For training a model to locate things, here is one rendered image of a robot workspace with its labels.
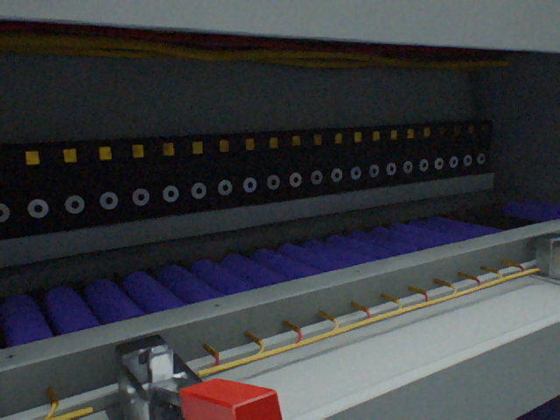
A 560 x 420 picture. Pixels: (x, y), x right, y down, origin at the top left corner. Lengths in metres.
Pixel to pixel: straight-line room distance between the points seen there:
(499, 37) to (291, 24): 0.14
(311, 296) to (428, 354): 0.06
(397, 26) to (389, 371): 0.16
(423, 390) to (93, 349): 0.13
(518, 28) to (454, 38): 0.05
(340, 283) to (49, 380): 0.14
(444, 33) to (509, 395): 0.18
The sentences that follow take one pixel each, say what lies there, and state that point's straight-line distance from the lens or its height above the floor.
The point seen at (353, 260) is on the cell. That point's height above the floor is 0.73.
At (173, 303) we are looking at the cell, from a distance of 0.25.
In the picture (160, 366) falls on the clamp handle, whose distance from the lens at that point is 0.18.
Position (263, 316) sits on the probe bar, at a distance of 0.24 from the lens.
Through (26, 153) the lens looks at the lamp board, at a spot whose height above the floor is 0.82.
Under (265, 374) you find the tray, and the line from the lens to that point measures 0.23.
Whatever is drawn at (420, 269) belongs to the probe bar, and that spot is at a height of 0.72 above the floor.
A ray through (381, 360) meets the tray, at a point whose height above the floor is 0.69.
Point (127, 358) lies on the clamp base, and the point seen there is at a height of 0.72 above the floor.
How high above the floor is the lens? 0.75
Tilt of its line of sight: 2 degrees up
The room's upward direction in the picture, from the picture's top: 10 degrees counter-clockwise
